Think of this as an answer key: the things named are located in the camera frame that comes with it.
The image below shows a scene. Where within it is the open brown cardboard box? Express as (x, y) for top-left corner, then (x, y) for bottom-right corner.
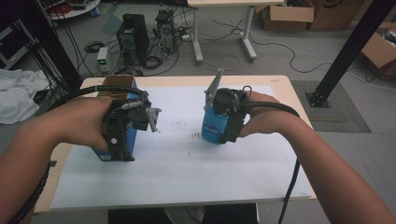
(360, 21), (396, 78)

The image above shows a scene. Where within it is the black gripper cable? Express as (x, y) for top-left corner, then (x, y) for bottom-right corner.
(242, 101), (302, 224)
(8, 85), (148, 224)

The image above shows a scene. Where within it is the long black floor cable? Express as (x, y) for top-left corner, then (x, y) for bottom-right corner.
(211, 18), (396, 92)

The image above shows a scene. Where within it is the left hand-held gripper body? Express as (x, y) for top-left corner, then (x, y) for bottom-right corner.
(104, 91), (163, 133)

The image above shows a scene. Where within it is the blue can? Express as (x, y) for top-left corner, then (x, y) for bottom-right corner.
(201, 105), (231, 145)

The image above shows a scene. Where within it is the person's dark clothing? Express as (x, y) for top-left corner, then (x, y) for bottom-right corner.
(107, 203), (260, 224)

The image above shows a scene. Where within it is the white cloth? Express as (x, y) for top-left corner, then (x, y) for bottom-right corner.
(0, 68), (50, 125)

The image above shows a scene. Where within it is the white plug cable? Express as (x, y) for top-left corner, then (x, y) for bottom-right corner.
(120, 100), (148, 110)

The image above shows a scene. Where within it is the white power supply unit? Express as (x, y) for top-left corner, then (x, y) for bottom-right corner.
(96, 46), (110, 75)

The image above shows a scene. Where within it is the black metal post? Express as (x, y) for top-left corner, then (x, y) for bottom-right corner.
(305, 0), (396, 108)

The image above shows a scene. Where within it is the black stand with cables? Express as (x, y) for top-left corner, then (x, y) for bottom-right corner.
(0, 0), (84, 91)

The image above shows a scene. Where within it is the coiled black cable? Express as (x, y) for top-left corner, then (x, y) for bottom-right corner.
(141, 55), (163, 71)
(84, 40), (106, 54)

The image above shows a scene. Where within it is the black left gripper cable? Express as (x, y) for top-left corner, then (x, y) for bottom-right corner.
(8, 85), (148, 224)

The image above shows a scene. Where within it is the blue cardboard box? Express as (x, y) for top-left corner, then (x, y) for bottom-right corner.
(91, 74), (138, 162)

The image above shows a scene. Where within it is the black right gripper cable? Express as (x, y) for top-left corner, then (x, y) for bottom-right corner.
(242, 101), (302, 224)

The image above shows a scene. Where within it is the round white table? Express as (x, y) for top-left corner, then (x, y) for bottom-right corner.
(39, 0), (102, 21)

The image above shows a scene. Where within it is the white paper sheet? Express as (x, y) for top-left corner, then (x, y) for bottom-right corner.
(49, 85), (313, 210)

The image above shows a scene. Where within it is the small brown cardboard box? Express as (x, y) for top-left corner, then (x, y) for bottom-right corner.
(261, 0), (316, 33)

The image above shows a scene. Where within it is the person's right hand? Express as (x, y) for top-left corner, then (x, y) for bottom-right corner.
(239, 91), (301, 138)

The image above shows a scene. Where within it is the black computer tower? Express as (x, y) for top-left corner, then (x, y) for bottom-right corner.
(116, 13), (150, 64)

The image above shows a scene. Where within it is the white-legged desk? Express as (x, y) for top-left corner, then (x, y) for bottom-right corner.
(186, 0), (286, 65)

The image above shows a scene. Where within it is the grey open computer tower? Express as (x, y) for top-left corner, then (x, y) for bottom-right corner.
(154, 8), (177, 54)

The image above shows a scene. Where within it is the large brown cardboard box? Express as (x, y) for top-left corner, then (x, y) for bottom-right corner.
(307, 0), (368, 33)

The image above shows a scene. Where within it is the grey floor mat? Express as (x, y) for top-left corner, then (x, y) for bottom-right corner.
(290, 79), (373, 133)

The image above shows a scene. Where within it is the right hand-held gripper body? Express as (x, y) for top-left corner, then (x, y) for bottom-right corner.
(203, 68), (250, 119)

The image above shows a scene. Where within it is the person's left hand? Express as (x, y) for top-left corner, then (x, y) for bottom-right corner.
(60, 95), (114, 152)

